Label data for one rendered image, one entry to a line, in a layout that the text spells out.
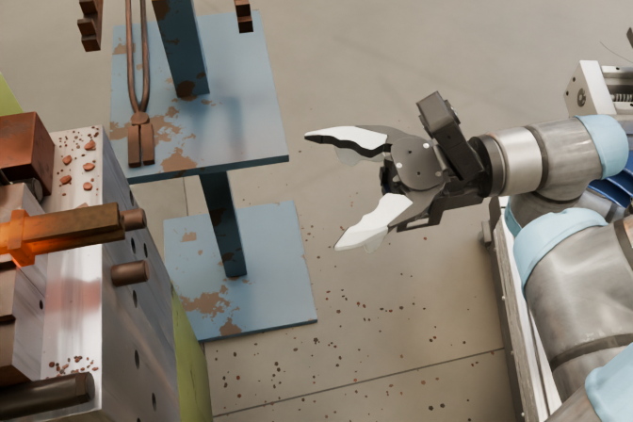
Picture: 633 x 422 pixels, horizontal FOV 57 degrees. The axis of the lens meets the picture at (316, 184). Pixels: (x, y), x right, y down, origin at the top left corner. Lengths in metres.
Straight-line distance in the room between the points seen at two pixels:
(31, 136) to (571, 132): 0.62
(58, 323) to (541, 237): 0.49
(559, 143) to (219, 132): 0.58
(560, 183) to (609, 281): 0.28
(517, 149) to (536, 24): 1.92
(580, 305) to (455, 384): 1.18
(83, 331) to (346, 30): 1.89
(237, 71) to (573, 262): 0.81
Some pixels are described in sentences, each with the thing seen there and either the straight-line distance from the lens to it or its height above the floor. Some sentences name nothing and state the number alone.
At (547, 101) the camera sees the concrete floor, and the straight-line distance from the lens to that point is 2.25.
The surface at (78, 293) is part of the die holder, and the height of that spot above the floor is 0.91.
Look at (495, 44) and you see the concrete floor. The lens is 2.42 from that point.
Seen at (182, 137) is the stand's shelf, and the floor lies 0.74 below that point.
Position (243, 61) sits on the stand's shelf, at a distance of 1.15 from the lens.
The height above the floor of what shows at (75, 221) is 1.01.
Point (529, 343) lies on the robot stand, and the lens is 1.44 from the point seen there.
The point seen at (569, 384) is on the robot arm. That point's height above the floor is 1.11.
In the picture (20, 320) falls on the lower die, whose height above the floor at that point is 0.97.
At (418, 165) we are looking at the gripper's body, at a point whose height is 1.01.
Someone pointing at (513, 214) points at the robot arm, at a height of 0.87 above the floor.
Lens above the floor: 1.50
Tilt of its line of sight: 54 degrees down
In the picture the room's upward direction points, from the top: straight up
